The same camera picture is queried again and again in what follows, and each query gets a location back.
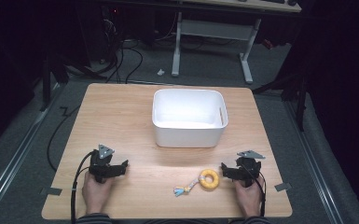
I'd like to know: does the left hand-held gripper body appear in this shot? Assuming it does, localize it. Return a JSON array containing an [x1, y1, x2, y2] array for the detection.
[[88, 144, 119, 184]]

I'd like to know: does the thin black floor cable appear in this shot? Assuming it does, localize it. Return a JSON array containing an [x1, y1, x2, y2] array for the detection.
[[46, 105, 82, 173]]

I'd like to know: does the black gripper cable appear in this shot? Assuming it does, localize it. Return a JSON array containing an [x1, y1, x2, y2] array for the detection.
[[70, 150, 95, 224], [241, 163, 267, 217]]

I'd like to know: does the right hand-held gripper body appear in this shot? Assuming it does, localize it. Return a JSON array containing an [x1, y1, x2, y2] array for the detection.
[[234, 149, 267, 189]]

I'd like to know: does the white plastic bin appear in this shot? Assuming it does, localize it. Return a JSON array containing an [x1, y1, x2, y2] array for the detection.
[[151, 88, 229, 149]]

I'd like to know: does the grey tape piece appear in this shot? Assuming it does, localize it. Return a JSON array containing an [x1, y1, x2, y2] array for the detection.
[[274, 182, 293, 192], [47, 186, 63, 197]]

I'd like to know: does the person's left hand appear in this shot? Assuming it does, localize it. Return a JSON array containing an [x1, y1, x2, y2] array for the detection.
[[81, 171, 115, 216]]

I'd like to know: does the black floor cable bundle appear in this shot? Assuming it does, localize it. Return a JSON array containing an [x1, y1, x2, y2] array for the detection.
[[101, 12, 145, 85]]

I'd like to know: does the black stand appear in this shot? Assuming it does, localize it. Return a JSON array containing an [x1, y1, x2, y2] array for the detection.
[[251, 73, 310, 133], [39, 52, 70, 112]]

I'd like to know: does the yellow ring rope toy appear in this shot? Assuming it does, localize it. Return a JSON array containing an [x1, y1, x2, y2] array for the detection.
[[173, 168, 220, 198]]

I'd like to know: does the wooden desk top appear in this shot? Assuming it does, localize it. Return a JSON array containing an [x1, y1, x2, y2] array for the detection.
[[180, 0, 303, 14]]

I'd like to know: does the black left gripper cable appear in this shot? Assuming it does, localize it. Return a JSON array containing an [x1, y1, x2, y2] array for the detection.
[[70, 150, 95, 224]]

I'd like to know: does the metal floor rail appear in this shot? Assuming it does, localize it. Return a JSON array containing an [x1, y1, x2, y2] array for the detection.
[[283, 101, 345, 224], [0, 87, 63, 220]]

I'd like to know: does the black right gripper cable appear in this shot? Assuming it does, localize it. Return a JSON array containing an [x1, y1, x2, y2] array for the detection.
[[241, 163, 267, 217]]

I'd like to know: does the white metal desk frame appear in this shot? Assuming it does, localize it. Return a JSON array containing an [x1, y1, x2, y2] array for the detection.
[[171, 11, 263, 85]]

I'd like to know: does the person's right hand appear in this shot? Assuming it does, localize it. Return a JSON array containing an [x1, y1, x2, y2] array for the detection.
[[233, 175, 266, 217]]

